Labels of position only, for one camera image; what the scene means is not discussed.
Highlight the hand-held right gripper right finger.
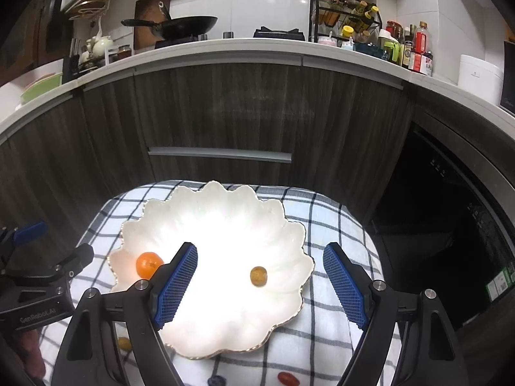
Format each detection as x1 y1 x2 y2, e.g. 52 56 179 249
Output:
323 242 471 386

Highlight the white scalloped bowl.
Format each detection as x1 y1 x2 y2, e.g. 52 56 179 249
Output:
108 180 315 360

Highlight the checked white cloth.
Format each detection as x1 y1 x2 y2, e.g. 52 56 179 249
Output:
38 180 403 386

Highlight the grey drawer handle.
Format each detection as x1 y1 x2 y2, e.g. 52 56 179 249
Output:
147 147 293 164

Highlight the gold wall rack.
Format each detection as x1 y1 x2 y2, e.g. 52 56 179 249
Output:
64 0 113 21

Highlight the green white sticker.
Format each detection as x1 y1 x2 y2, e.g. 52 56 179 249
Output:
486 263 515 304

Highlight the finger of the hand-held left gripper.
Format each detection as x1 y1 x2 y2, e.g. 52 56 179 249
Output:
50 244 95 286
0 220 49 268

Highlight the white teapot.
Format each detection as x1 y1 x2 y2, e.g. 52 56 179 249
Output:
86 35 114 56

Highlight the black gas stove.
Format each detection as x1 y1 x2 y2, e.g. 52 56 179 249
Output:
155 26 305 49

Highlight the black wire spice rack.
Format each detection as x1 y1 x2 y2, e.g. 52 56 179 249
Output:
309 0 383 43

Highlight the dark sauce bottle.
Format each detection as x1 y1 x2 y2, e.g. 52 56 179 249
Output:
402 34 416 69

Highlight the white rice cooker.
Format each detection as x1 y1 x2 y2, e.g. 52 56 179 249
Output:
457 54 504 103

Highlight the mandarin orange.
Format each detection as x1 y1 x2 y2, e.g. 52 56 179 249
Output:
135 251 165 279

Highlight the black dish rack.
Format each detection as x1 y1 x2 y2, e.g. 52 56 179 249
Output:
62 38 107 83

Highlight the black wok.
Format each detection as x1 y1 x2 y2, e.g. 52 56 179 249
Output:
121 2 219 41

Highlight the person's left hand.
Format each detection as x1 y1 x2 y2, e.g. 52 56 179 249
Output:
16 326 47 376

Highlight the red label sauce bottle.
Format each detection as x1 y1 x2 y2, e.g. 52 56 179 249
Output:
414 21 429 74

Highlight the wooden cutting board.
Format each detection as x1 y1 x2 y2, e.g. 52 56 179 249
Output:
134 0 172 50

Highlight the green bowl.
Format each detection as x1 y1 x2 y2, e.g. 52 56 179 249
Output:
20 72 64 105

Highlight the black dishwasher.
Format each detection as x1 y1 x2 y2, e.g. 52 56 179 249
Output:
368 123 515 326

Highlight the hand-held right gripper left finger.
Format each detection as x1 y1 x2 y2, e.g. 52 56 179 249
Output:
50 242 199 386

